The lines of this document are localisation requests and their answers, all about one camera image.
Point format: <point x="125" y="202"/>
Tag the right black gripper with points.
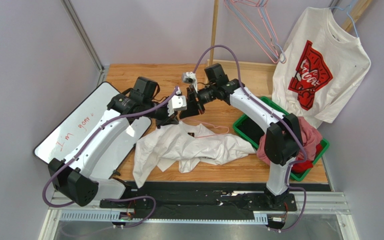
<point x="193" y="101"/>

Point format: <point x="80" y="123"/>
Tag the green plastic bin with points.
<point x="297" y="177"/>

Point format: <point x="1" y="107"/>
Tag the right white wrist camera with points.
<point x="191" y="79"/>

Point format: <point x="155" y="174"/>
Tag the whiteboard with red writing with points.
<point x="72" y="131"/>

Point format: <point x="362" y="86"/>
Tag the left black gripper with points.
<point x="167" y="120"/>

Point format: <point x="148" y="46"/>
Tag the red garment in bin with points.
<point x="300" y="168"/>

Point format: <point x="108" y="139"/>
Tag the pink crumpled shirt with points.
<point x="311" y="138"/>

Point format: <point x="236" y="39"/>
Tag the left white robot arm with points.
<point x="71" y="181"/>

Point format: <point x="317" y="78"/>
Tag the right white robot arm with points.
<point x="282" y="132"/>

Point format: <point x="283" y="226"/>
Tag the black garment in bin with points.
<point x="252" y="130"/>

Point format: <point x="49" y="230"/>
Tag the white flower print t-shirt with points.
<point x="188" y="145"/>

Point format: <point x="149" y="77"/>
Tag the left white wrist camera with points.
<point x="176" y="103"/>

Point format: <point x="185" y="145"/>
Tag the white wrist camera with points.
<point x="191" y="79"/>
<point x="176" y="103"/>

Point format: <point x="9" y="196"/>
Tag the aluminium corner frame post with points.
<point x="78" y="25"/>

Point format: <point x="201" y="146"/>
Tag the white t-shirt red print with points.
<point x="324" y="67"/>

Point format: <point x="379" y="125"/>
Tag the blue hanger holding shirt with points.
<point x="349" y="24"/>

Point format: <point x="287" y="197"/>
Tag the wooden hanger rack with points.
<point x="258" y="76"/>

